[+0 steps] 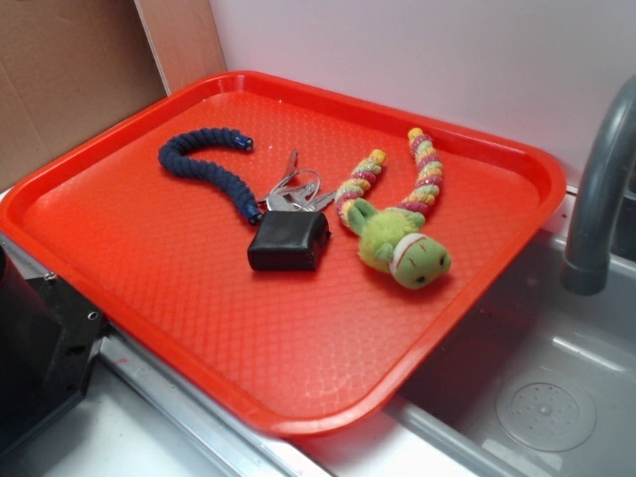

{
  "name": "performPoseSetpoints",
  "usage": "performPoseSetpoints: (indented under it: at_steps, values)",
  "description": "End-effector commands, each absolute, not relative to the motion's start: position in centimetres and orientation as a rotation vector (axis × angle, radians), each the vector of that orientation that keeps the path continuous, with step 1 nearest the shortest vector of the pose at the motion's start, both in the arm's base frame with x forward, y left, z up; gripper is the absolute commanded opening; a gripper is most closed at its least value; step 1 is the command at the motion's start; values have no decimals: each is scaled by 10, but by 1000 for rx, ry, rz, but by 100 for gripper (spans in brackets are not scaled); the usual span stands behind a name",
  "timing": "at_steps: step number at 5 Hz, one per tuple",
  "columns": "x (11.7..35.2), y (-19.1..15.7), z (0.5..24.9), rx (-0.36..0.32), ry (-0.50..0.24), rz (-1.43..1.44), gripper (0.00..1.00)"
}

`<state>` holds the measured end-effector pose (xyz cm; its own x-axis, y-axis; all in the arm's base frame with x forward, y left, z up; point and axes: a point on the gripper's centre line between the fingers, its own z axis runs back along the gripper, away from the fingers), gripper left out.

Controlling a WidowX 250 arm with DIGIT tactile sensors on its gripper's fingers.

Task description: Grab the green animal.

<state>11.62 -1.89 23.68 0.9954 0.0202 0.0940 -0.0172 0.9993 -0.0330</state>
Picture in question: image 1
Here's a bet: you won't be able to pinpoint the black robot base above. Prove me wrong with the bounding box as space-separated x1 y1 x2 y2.
1 251 104 458

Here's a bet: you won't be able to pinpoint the black padlock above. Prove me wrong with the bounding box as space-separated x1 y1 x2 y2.
247 211 331 271

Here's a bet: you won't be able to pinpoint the green plush frog toy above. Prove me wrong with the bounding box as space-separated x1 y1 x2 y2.
335 128 451 290

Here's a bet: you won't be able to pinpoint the red plastic tray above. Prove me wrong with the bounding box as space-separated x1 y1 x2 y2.
1 72 565 436

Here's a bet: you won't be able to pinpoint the grey plastic sink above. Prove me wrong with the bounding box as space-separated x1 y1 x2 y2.
1 188 635 476

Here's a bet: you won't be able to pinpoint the grey sink faucet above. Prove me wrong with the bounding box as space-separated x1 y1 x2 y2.
560 78 635 295

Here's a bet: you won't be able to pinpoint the brown cardboard panel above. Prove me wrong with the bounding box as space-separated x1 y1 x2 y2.
0 0 229 194

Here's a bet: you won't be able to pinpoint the silver keys on ring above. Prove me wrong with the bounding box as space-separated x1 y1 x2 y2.
257 149 336 213

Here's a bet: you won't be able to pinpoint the navy braided rope toy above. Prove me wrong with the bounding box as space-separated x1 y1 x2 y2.
158 127 263 226

